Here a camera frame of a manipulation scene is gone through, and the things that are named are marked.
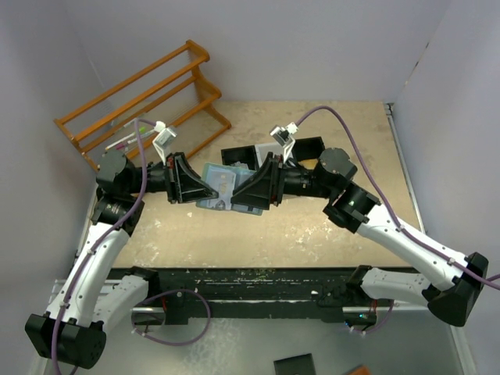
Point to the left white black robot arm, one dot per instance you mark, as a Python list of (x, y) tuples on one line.
[(73, 329)]

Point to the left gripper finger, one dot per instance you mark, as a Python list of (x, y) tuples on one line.
[(197, 193), (187, 179)]

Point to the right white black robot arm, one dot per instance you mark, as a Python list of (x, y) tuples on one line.
[(445, 281)]

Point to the white plastic bin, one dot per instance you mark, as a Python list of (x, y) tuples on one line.
[(262, 150)]

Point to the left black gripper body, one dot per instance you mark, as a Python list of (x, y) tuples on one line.
[(170, 178)]

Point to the gold credit card in bin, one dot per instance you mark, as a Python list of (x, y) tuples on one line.
[(309, 164)]

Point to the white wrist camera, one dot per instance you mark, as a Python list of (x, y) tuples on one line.
[(163, 140), (284, 136)]

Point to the mint green card holder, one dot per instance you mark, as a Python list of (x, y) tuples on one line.
[(243, 174)]

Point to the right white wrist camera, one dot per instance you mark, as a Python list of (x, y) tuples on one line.
[(284, 136)]

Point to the orange wooden rack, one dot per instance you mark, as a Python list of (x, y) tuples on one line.
[(189, 74)]

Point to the pens on rack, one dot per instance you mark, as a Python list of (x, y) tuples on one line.
[(124, 142)]

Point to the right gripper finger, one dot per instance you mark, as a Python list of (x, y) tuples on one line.
[(260, 182), (252, 196)]

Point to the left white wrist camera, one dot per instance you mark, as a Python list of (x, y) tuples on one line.
[(163, 140)]

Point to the orange brown object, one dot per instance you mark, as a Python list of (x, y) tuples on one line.
[(359, 370)]

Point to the silver VIP card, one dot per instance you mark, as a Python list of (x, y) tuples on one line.
[(222, 179)]

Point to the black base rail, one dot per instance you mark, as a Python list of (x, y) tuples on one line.
[(325, 294)]

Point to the black bin with gold card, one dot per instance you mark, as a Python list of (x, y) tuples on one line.
[(307, 148)]

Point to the black square plate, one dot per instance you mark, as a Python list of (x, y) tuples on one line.
[(295, 365)]

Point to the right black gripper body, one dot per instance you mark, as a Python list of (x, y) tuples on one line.
[(280, 174)]

